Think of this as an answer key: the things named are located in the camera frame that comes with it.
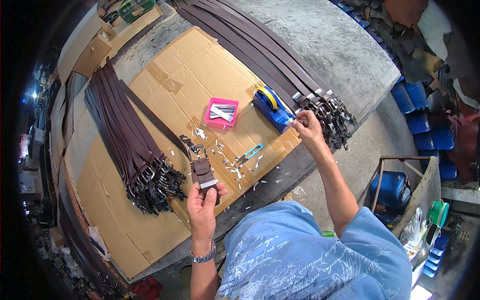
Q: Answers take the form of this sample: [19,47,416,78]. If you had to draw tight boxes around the person's left hand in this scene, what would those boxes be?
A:
[187,182,229,247]

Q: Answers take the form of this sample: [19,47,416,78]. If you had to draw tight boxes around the person's right hand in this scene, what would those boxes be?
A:
[291,109,328,151]

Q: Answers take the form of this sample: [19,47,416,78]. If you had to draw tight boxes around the person's left thumb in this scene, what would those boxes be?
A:
[204,187,219,215]

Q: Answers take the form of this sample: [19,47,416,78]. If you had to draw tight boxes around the person's right fingers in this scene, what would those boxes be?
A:
[291,109,313,133]

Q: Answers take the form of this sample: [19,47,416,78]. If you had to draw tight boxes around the brown belt with silver label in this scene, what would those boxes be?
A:
[118,79,221,206]

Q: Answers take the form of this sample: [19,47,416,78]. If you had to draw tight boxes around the scattered white paper bits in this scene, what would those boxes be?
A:
[170,127,301,222]

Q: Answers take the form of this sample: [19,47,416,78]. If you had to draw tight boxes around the blue tape dispenser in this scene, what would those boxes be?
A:
[251,86,297,135]

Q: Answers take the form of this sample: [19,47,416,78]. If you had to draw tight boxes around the teal thread snips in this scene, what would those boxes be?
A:
[235,143,264,165]

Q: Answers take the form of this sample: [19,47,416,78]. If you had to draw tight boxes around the row of long brown belts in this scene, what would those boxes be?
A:
[168,0,357,151]

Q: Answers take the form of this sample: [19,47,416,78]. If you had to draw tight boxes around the pink plastic tray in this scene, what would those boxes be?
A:
[203,97,240,131]

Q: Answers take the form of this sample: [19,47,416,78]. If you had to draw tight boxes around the stack of silver label strips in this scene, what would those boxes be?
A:
[209,103,237,123]

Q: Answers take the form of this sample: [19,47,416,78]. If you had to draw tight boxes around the person's body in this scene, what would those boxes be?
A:
[215,200,413,300]

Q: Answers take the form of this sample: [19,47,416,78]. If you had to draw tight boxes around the pile of buckled brown belts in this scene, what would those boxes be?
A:
[83,57,188,217]

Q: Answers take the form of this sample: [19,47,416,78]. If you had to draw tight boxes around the red cloth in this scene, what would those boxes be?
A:
[131,277,164,300]

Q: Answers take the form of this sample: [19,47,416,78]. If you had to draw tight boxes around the blue jerrycan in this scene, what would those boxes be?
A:
[369,171,412,209]

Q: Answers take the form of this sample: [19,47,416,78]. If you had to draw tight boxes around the stack of blue containers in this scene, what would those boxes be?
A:
[390,80,459,181]

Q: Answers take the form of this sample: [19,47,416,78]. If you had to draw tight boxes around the flattened cardboard sheet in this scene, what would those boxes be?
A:
[63,25,303,280]

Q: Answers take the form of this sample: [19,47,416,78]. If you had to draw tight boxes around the white cloth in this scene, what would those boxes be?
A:
[88,226,112,262]

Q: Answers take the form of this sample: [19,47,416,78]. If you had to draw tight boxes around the pile of leather hides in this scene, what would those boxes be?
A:
[369,0,480,113]

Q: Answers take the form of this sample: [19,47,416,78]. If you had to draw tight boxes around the white plastic bag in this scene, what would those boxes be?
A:
[399,207,425,249]

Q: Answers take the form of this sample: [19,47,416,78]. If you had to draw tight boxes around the green plastic bucket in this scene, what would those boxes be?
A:
[427,200,450,228]

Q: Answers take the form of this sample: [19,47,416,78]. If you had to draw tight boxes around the stack of cardboard boxes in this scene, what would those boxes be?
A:
[57,3,114,86]

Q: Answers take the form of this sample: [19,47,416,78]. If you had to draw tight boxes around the green printed carton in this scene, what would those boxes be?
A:
[116,0,157,25]

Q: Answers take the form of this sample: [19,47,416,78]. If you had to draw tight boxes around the rusty metal frame with board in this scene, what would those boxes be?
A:
[370,155,442,238]

